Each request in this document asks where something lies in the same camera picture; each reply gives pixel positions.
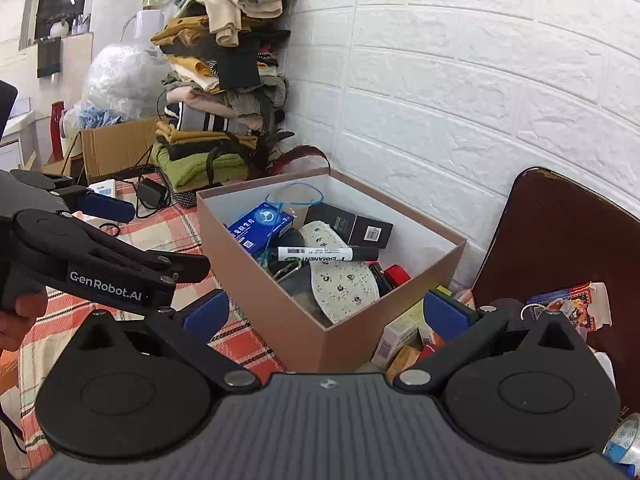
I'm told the white yellow-green carton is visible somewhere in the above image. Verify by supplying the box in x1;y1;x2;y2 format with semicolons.
371;300;436;369

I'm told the black marker with white label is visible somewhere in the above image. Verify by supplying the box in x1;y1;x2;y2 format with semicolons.
270;245;380;264

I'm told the white floral shoe insole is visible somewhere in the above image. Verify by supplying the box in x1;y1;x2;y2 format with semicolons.
300;220;380;326

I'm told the gold orange box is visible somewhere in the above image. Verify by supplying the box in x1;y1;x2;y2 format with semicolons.
387;345;424;384

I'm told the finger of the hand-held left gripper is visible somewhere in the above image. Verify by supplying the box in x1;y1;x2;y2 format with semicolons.
10;170;136;224
75;225;212;286

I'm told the plaid blanket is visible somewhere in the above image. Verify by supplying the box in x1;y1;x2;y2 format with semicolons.
0;199;288;467

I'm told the brown cardboard carton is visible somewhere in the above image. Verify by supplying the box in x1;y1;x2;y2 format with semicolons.
42;117;162;187

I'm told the colourful printed packet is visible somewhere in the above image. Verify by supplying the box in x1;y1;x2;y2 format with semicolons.
525;281;612;334

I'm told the bulky clear plastic bag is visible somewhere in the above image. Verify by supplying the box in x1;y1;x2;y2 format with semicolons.
80;42;172;122

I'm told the light blue cloth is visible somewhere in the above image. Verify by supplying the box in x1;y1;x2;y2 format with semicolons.
76;105;124;129

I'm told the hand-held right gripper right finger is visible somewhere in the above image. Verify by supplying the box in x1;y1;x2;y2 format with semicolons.
394;292;586;395

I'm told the person's left hand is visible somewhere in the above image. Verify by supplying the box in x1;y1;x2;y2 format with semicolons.
0;290;49;351

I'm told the pink-brown cardboard box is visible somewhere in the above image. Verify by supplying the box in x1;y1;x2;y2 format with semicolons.
196;169;468;374

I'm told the blue medicine box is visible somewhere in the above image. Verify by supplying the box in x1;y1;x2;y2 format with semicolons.
227;202;296;257

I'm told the pile of folded clothes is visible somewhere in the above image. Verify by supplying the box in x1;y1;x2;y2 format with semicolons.
150;0;302;209

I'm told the thin blue wire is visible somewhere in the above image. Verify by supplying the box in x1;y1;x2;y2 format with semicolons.
265;183;324;207

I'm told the dark grey pouch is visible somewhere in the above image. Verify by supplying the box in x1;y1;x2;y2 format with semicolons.
274;260;332;322

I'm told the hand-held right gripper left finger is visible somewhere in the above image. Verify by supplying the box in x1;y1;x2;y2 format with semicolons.
67;290;261;392

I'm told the clear tape roll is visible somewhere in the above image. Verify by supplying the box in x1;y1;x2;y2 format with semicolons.
602;412;640;467

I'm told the black box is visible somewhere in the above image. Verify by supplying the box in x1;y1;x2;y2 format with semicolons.
314;202;395;250

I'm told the white vase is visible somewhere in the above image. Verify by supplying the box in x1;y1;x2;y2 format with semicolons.
134;7;166;41

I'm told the black power adapter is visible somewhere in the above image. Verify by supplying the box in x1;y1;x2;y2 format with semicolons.
137;177;171;216

